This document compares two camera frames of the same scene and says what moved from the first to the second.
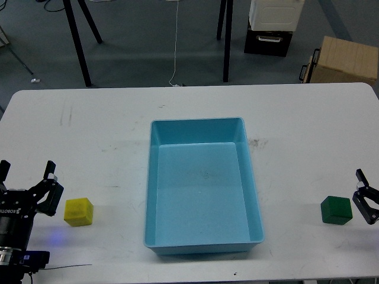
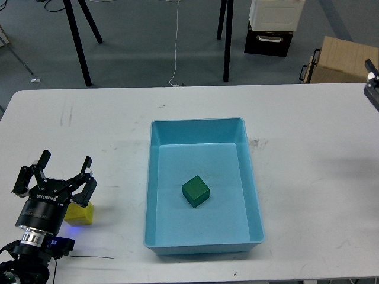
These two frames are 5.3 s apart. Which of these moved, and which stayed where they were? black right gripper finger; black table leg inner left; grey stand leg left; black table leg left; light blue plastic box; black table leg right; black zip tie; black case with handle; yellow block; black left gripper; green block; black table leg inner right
Moved: black zip tie; black left gripper; black right gripper finger; green block
Stayed: black table leg left; black table leg inner right; grey stand leg left; black table leg right; light blue plastic box; black case with handle; yellow block; black table leg inner left
